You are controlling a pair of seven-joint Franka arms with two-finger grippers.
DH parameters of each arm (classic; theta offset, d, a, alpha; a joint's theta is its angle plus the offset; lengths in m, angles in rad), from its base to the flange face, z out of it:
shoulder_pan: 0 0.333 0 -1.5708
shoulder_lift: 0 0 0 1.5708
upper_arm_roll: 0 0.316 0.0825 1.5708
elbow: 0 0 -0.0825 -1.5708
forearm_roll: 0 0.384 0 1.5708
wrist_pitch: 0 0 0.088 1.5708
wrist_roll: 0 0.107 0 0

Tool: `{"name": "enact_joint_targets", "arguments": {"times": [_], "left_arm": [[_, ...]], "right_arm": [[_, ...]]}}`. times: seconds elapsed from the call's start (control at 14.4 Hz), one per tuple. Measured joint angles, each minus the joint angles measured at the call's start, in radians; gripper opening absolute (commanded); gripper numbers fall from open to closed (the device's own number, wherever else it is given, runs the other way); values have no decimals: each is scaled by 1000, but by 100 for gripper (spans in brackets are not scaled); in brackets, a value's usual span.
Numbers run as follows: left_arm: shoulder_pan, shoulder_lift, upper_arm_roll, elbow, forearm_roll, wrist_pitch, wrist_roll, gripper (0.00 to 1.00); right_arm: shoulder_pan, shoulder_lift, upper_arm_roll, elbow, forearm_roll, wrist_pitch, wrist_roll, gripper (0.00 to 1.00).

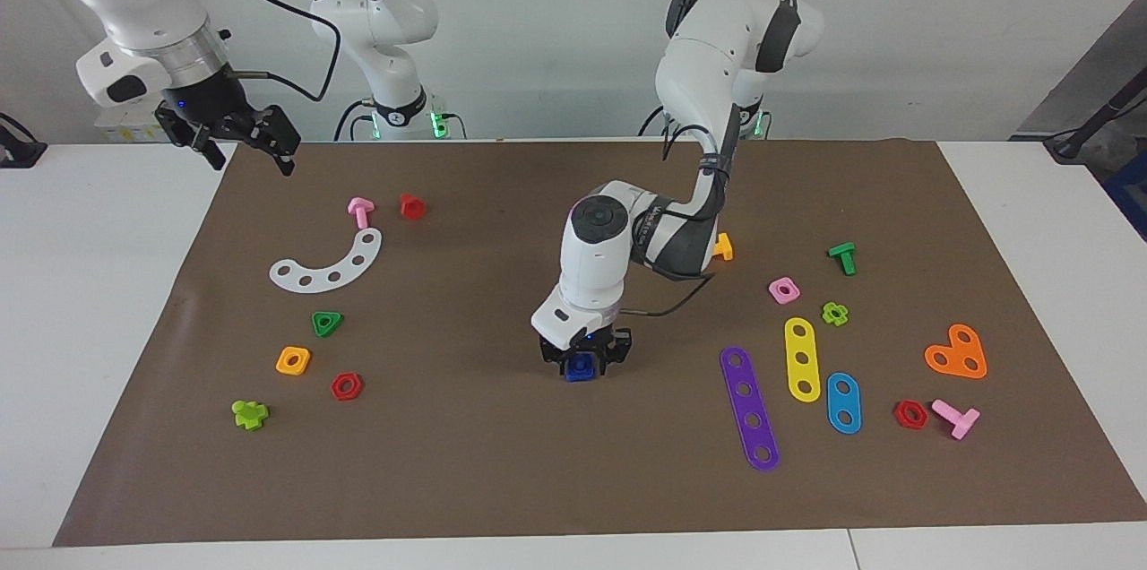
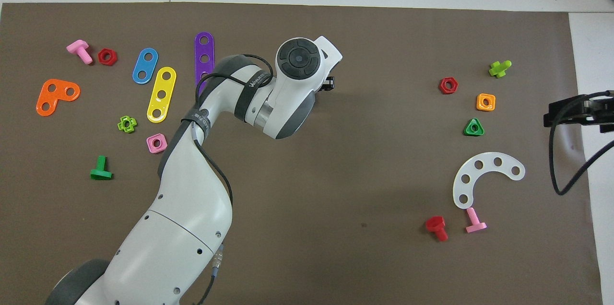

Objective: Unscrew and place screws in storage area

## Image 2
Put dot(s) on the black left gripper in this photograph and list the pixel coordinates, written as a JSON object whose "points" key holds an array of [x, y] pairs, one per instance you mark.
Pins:
{"points": [[329, 84]]}

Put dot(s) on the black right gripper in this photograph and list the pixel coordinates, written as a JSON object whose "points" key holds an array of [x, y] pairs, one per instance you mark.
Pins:
{"points": [[602, 109]]}

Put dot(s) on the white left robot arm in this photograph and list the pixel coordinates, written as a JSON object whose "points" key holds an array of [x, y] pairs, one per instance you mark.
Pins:
{"points": [[192, 209]]}

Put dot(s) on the brown table mat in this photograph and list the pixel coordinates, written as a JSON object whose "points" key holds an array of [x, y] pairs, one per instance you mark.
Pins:
{"points": [[336, 175]]}

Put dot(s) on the lime cross-head plastic bolt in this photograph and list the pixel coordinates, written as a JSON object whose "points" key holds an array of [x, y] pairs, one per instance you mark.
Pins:
{"points": [[499, 70]]}

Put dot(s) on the white curved five-hole plate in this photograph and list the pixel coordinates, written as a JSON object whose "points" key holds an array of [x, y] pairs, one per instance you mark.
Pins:
{"points": [[488, 161]]}

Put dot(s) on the orange square plastic nut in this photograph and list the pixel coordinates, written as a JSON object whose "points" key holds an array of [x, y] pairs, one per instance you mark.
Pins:
{"points": [[479, 106]]}

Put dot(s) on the red hexagonal plastic nut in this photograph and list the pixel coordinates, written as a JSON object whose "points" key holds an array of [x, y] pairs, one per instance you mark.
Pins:
{"points": [[441, 85], [100, 57]]}

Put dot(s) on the green triangular plastic nut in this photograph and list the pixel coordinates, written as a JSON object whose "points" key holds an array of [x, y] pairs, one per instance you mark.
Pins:
{"points": [[467, 132]]}

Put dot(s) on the purple four-hole plate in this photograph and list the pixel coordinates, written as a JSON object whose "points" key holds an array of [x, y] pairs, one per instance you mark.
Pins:
{"points": [[204, 50]]}

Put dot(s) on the small pink plastic bolt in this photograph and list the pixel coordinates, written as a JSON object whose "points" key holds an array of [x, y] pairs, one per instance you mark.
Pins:
{"points": [[475, 221]]}

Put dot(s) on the yellow three-hole plate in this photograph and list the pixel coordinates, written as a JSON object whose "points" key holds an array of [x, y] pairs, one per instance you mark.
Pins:
{"points": [[164, 85]]}

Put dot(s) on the red plastic bolt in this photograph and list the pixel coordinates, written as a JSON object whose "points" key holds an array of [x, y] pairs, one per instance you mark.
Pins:
{"points": [[435, 223]]}

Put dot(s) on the blue two-hole plate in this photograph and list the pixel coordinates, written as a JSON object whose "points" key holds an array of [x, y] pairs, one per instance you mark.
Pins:
{"points": [[145, 65]]}

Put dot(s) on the pink square plastic nut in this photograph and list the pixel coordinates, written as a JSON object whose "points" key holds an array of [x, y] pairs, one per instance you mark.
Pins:
{"points": [[150, 148]]}

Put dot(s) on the lime cross-shaped plastic nut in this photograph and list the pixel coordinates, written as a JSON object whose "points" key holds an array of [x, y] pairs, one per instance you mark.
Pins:
{"points": [[121, 124]]}

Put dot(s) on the green plastic bolt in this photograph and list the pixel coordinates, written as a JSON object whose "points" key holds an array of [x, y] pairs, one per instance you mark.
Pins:
{"points": [[100, 170]]}

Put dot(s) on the large pink plastic bolt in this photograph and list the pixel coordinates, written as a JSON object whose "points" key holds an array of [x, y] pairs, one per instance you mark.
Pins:
{"points": [[79, 48]]}

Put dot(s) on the orange heart-shaped three-hole plate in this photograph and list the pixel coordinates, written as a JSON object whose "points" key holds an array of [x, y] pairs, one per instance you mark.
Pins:
{"points": [[56, 99]]}

